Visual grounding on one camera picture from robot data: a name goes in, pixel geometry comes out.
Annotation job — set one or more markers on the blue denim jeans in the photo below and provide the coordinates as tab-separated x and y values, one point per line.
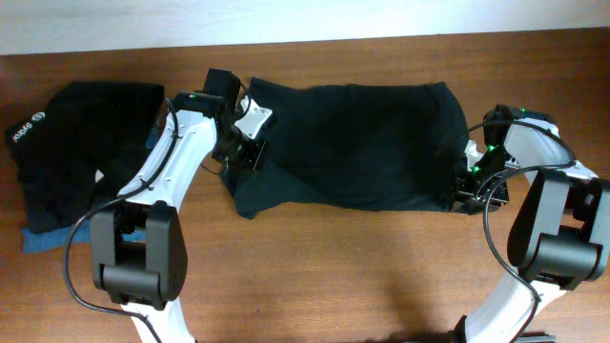
47	238

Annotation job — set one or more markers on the dark green t-shirt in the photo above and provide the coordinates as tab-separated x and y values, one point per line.
369	148

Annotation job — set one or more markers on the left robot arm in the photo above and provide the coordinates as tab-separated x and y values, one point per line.
138	252

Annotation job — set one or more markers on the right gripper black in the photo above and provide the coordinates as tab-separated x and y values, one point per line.
464	195

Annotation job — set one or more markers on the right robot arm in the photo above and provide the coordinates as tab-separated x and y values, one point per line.
560	236

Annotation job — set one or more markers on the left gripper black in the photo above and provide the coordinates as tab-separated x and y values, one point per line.
249	155

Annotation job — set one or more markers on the black folded garment with logo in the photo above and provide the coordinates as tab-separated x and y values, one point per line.
83	147

